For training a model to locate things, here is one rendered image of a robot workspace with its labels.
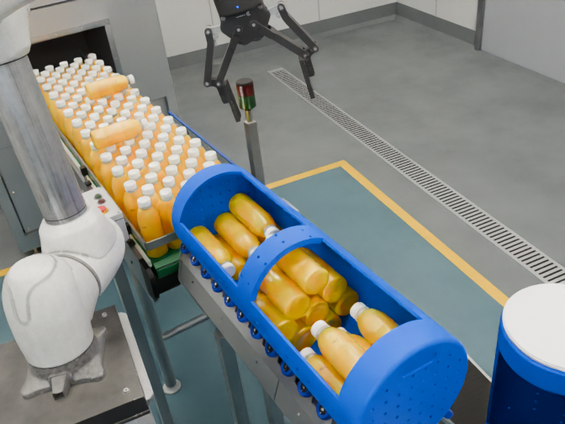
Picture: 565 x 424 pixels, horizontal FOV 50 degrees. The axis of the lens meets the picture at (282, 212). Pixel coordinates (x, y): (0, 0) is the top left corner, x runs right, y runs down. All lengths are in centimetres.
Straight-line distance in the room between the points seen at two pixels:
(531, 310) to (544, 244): 197
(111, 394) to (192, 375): 144
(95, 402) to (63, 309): 21
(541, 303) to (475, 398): 99
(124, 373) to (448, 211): 258
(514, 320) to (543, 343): 9
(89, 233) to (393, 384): 77
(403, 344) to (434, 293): 196
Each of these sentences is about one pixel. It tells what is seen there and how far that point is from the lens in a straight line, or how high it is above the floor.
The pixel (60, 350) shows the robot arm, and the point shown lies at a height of 115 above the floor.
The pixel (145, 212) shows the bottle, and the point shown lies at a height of 107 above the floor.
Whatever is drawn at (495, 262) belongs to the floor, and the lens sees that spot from 332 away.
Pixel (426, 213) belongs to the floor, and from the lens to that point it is 364.
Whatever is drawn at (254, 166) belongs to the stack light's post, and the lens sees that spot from 235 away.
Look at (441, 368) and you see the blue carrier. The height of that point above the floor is 114.
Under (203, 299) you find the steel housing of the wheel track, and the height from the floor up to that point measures 87.
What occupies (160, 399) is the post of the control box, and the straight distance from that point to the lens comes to 252.
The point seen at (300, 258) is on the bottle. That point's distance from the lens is 140.
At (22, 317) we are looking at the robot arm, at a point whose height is 124.
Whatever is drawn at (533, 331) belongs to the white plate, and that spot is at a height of 104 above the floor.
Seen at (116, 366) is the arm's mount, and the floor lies 105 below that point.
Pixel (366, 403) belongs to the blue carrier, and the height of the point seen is 117.
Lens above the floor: 207
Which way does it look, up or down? 34 degrees down
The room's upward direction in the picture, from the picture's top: 7 degrees counter-clockwise
